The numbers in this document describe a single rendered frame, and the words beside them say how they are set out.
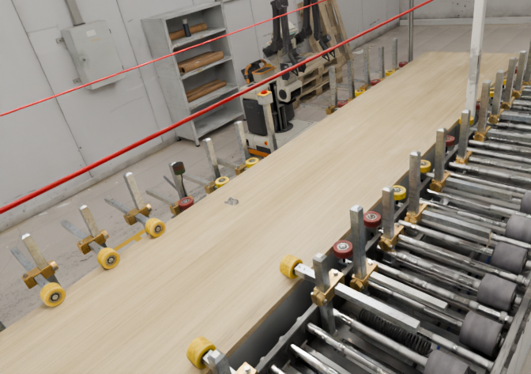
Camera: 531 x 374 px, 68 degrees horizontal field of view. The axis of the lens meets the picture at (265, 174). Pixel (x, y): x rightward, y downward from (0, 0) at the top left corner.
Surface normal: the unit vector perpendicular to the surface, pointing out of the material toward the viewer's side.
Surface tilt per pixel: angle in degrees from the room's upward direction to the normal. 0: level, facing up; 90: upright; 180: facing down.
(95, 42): 90
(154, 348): 0
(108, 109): 90
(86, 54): 90
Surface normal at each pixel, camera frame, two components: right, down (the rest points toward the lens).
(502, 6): -0.66, 0.47
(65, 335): -0.17, -0.85
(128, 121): 0.73, 0.23
